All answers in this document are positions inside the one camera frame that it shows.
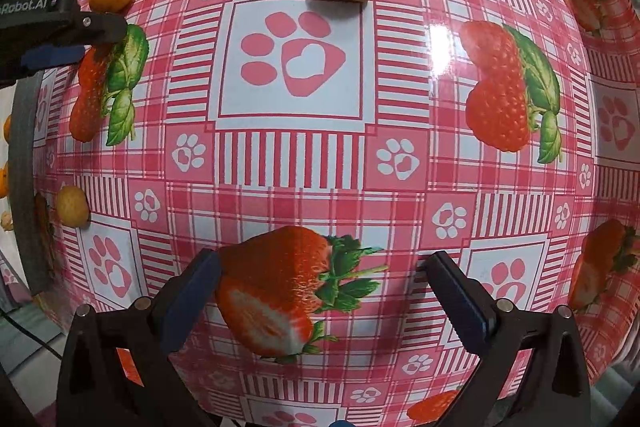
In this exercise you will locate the strawberry print pink tablecloth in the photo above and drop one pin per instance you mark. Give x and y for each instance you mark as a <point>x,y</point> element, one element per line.
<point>350,157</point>

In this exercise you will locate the small yellow longan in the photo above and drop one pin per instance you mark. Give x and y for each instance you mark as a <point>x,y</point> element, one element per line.
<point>72,206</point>

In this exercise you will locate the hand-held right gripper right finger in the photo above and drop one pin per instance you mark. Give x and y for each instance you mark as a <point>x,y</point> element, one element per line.
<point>460,302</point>

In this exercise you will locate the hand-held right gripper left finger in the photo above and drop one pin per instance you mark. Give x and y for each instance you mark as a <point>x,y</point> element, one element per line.
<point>192,299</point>

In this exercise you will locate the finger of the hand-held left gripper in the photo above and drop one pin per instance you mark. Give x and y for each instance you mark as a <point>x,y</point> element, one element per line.
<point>100,29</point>
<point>50,57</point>

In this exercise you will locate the white tray with grey rim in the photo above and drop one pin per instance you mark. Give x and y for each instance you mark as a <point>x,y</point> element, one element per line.
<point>25,157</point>

